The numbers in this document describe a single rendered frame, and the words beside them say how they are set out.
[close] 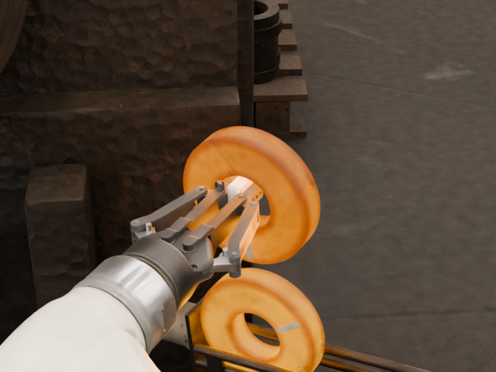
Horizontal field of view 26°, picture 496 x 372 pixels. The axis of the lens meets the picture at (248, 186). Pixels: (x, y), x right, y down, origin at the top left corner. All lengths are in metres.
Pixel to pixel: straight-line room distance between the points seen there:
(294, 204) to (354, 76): 2.45
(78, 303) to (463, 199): 2.08
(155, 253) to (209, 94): 0.49
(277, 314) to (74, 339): 0.39
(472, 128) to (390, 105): 0.27
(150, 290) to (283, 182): 0.21
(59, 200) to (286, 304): 0.34
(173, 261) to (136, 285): 0.06
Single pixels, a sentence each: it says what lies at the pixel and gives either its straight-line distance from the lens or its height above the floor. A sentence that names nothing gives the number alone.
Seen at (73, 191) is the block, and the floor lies 0.80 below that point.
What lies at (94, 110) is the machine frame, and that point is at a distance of 1.43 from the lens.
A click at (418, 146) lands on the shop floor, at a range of 3.15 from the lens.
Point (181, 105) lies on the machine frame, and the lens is 1.43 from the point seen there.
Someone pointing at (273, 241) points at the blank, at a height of 0.87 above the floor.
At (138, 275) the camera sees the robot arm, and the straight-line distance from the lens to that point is 0.97.
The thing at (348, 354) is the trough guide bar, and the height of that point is 0.69.
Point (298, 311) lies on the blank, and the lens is 1.23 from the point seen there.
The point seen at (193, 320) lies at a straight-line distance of 1.31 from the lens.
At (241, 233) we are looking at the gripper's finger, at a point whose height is 0.93.
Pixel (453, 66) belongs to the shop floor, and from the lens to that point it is 3.66.
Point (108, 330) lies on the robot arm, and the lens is 0.92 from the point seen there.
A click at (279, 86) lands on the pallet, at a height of 0.14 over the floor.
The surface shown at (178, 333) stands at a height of 0.68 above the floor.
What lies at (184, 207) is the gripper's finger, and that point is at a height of 0.93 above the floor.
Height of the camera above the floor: 1.52
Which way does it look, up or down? 31 degrees down
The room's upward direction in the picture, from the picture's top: straight up
